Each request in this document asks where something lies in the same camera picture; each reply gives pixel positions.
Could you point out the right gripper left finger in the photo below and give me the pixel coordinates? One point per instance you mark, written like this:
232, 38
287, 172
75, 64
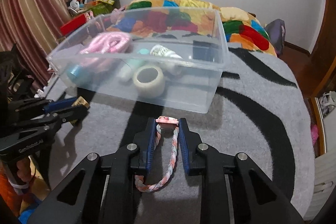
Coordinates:
145, 141

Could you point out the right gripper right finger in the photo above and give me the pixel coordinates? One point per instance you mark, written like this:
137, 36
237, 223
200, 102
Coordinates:
189, 141

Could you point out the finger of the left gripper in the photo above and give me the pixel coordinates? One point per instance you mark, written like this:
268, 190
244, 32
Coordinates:
72, 114
58, 105

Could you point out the small wooden block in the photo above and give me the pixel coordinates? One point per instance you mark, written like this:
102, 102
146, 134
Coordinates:
80, 102

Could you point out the beige tape roll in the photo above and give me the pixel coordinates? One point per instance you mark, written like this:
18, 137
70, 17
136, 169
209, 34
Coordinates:
149, 81

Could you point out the mint green lotion bottle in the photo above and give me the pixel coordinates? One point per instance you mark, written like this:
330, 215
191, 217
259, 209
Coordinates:
128, 69

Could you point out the white medicine bottle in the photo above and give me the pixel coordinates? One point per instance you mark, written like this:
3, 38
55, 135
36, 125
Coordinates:
161, 51

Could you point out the left hand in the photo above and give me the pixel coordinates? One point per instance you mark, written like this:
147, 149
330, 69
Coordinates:
24, 170

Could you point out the grey black patterned blanket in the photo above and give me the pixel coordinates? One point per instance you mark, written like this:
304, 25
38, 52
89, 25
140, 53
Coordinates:
258, 109

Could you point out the red box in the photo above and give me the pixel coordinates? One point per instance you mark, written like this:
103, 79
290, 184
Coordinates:
73, 24

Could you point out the clear plastic storage bin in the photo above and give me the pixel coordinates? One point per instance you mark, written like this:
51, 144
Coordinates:
104, 52

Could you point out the striped pink curtain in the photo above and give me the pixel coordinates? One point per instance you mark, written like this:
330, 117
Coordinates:
34, 27

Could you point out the colourful patchwork quilt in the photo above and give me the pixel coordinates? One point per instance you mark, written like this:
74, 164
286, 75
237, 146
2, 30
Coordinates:
195, 17

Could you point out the pink slipper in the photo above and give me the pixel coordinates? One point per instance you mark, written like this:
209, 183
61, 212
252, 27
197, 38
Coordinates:
314, 133

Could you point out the purple backpack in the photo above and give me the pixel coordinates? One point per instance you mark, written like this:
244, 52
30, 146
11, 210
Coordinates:
276, 32

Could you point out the brown wooden door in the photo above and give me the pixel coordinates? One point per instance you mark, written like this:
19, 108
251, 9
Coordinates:
319, 73

